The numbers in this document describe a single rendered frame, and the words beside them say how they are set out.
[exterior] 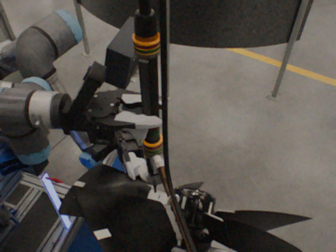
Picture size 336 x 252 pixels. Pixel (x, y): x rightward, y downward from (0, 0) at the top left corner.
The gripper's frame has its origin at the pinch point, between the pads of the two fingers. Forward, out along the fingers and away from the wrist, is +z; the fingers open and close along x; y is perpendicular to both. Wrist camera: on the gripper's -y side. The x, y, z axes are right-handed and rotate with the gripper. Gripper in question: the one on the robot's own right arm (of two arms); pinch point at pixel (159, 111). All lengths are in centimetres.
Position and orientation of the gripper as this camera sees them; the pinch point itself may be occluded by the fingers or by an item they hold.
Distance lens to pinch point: 61.5
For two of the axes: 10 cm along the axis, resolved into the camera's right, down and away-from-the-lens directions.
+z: 9.9, 0.9, -0.8
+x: -1.2, 7.4, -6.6
